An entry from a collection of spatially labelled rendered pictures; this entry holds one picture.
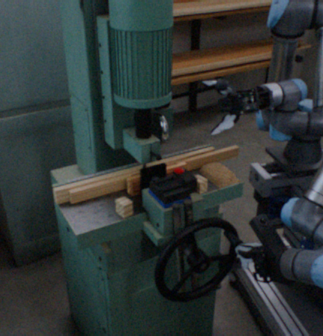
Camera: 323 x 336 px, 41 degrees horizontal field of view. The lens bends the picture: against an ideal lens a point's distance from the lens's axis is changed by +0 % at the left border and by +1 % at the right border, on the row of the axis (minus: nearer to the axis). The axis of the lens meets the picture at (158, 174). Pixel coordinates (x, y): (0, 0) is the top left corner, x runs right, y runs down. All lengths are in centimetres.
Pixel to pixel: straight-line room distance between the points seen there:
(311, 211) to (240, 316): 123
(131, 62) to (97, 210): 45
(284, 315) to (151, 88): 117
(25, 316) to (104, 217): 111
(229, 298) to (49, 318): 90
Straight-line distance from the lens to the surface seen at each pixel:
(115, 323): 157
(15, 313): 235
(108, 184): 140
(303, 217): 112
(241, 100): 129
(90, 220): 131
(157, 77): 125
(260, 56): 417
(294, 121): 145
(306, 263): 102
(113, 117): 142
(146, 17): 120
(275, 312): 200
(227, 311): 227
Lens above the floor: 167
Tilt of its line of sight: 30 degrees down
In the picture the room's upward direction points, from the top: straight up
